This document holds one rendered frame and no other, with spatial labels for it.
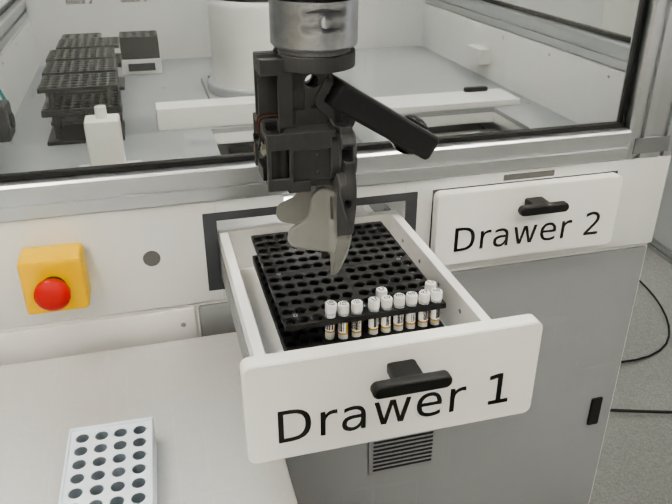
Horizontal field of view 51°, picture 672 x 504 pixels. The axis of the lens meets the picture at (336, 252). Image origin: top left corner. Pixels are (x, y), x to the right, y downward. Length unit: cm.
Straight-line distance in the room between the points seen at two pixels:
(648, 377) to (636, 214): 121
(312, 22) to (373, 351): 29
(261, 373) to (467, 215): 47
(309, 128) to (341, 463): 70
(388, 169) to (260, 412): 42
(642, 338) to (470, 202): 159
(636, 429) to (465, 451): 92
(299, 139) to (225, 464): 36
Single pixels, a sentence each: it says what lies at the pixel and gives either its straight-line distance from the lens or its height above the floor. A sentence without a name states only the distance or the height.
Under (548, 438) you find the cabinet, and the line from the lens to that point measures 135.
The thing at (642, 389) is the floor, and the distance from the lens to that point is 228.
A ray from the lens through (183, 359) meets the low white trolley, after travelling 93.
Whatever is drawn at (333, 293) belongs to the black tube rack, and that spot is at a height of 90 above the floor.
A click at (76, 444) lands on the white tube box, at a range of 78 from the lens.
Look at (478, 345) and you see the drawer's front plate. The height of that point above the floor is 91.
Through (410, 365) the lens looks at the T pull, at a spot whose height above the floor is 91.
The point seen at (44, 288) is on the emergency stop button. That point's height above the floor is 89.
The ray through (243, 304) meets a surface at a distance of 77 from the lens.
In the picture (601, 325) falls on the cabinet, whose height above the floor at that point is 65.
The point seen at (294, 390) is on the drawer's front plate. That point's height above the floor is 90.
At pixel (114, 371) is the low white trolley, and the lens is 93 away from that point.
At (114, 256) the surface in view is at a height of 88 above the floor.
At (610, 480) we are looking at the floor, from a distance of 195.
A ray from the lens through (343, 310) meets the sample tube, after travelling 73.
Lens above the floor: 129
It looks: 27 degrees down
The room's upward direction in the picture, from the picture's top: straight up
